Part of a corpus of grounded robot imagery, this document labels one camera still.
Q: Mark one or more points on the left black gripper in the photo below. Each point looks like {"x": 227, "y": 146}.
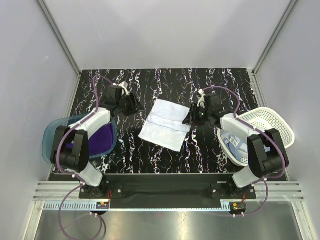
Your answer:
{"x": 135, "y": 106}

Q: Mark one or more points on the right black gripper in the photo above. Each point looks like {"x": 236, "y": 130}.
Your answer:
{"x": 191, "y": 118}

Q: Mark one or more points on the white towel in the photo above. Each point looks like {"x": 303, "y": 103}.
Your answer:
{"x": 164, "y": 125}

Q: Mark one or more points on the purple towel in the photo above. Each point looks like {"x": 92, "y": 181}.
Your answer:
{"x": 100, "y": 143}

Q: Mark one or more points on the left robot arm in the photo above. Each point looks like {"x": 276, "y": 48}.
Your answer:
{"x": 100, "y": 116}

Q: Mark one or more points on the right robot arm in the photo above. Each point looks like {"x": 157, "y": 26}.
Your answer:
{"x": 266, "y": 152}

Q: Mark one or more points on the light blue towel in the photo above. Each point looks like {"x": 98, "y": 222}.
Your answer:
{"x": 235, "y": 146}

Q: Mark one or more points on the white perforated laundry basket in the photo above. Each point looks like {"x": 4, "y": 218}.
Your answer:
{"x": 262, "y": 118}

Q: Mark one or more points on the blue transparent plastic bin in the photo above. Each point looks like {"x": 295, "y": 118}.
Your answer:
{"x": 49, "y": 134}

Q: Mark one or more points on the right orange connector box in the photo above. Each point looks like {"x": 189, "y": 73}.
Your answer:
{"x": 238, "y": 206}

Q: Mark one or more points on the orange connector box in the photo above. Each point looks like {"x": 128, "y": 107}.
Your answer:
{"x": 238, "y": 206}
{"x": 104, "y": 205}

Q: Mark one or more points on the left orange connector box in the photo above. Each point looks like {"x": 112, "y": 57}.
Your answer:
{"x": 104, "y": 205}

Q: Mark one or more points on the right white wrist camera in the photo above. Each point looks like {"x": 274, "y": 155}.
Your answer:
{"x": 201, "y": 98}

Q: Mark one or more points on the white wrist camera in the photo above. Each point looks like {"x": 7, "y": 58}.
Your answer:
{"x": 201, "y": 98}
{"x": 124, "y": 86}

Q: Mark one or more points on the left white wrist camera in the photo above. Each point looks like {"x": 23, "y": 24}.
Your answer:
{"x": 124, "y": 86}

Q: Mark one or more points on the white slotted cable duct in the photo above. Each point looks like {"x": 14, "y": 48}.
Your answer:
{"x": 116, "y": 206}

